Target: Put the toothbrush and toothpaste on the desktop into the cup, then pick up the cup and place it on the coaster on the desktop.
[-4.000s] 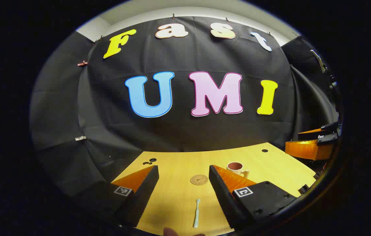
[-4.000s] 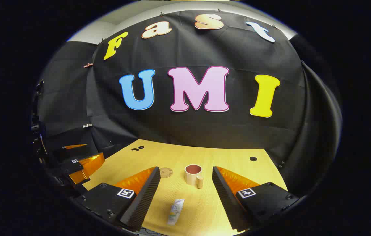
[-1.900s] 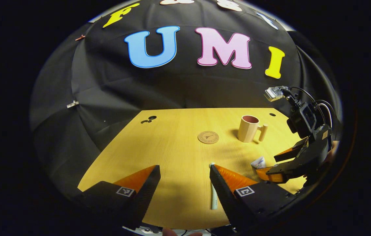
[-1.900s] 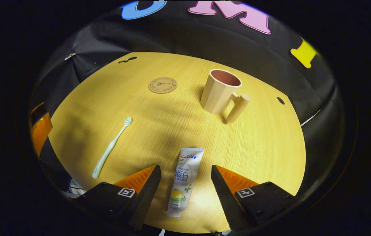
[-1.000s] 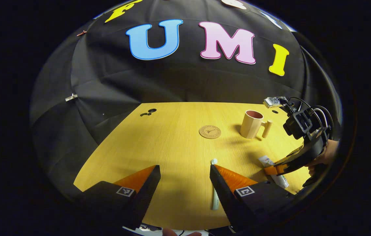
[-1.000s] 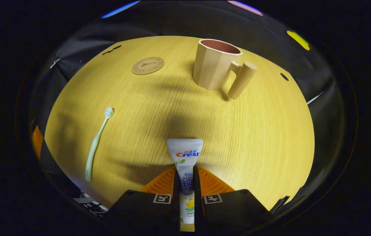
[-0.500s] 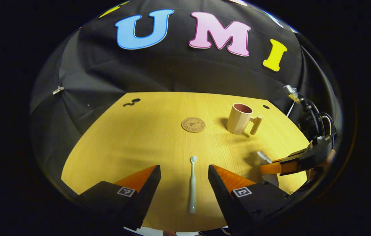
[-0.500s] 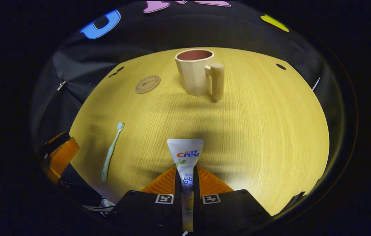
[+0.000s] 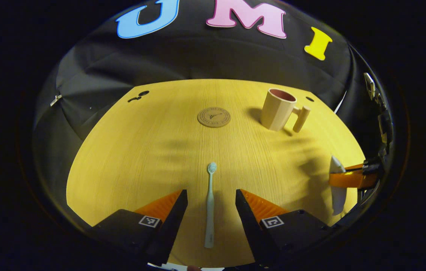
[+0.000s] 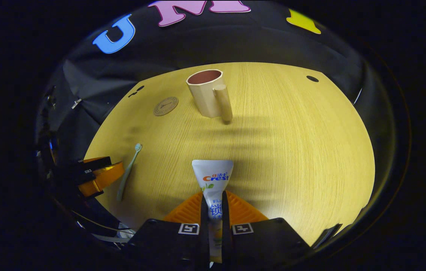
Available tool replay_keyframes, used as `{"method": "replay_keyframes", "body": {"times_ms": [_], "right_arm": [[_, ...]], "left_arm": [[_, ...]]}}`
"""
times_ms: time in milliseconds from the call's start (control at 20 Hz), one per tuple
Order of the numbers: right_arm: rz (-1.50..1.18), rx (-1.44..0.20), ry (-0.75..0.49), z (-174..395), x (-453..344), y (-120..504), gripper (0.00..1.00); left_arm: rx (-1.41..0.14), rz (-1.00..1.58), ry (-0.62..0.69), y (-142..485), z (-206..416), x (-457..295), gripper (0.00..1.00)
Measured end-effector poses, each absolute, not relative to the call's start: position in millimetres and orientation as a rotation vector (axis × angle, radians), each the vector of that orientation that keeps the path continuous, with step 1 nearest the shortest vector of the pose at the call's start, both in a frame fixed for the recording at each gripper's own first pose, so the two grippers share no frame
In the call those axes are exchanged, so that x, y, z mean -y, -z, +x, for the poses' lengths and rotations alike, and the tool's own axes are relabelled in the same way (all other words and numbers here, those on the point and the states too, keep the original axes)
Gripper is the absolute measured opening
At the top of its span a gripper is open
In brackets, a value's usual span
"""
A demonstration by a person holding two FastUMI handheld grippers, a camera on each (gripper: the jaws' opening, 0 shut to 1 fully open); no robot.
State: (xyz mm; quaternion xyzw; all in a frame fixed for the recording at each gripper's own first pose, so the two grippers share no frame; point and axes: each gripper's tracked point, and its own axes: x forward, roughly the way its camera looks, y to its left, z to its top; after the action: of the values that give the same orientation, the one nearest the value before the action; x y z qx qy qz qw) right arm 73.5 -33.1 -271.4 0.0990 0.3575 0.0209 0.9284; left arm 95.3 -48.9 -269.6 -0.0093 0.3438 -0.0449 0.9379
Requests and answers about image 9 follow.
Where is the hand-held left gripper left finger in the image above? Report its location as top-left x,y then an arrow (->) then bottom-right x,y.
92,189 -> 189,266

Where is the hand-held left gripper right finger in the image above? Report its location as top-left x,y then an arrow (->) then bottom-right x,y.
235,189 -> 334,266

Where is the white toothpaste tube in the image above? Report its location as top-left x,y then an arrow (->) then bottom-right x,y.
329,155 -> 347,216

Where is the pale green toothbrush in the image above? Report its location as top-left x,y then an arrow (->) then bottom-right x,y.
204,162 -> 218,249

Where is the beige cup with handle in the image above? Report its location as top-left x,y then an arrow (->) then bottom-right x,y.
260,88 -> 311,133

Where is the round brown coaster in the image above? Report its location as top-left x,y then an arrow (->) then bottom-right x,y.
197,107 -> 231,128

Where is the wooden desktop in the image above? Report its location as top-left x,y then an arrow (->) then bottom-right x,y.
66,78 -> 366,269

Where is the black backdrop cloth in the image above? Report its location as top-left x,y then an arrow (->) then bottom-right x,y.
33,0 -> 386,211

